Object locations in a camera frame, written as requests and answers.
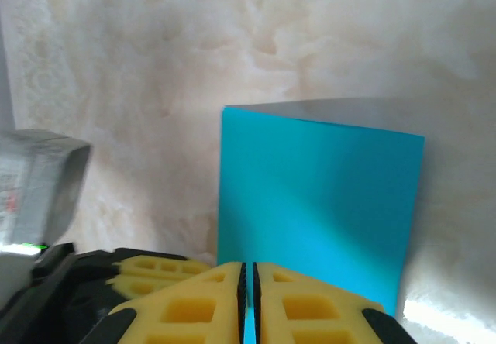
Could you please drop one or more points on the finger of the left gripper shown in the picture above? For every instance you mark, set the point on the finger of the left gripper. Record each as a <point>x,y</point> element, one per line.
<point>162,272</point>

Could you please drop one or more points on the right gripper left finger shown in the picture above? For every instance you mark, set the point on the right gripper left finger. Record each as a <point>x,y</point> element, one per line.
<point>186,313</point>

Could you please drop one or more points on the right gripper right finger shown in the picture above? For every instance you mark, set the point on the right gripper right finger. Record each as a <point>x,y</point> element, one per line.
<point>310,313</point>

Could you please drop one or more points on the teal cloth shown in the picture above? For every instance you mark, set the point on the teal cloth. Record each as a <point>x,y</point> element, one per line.
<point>310,204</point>

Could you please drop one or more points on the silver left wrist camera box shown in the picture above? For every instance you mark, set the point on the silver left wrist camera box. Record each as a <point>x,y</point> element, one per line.
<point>38,185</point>

